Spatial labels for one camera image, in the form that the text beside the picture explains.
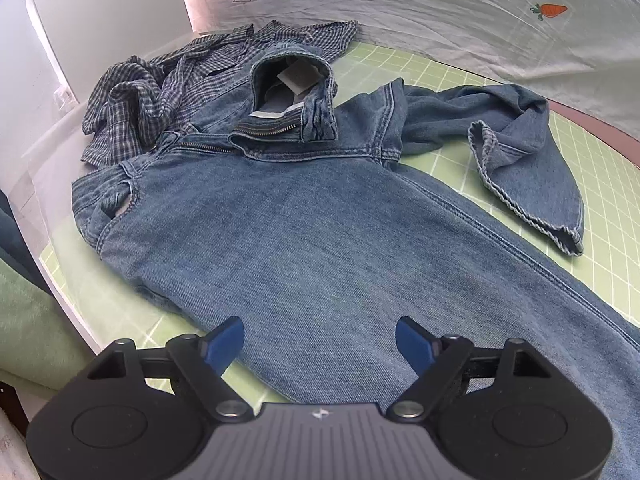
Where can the green cloth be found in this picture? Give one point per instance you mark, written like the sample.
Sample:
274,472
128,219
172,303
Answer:
30,320

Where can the blue denim jeans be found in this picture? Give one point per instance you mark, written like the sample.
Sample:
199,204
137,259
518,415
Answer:
320,240

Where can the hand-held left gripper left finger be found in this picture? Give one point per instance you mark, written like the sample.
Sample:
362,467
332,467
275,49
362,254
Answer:
226,343

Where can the blue checkered shirt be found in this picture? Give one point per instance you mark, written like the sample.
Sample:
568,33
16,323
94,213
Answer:
165,90

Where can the green grid cutting mat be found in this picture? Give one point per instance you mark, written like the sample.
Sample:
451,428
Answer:
590,170

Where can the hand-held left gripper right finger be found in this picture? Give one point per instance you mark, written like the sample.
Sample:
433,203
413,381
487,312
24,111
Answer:
413,345

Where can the white printed bed sheet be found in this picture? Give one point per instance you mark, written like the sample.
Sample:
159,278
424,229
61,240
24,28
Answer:
450,15

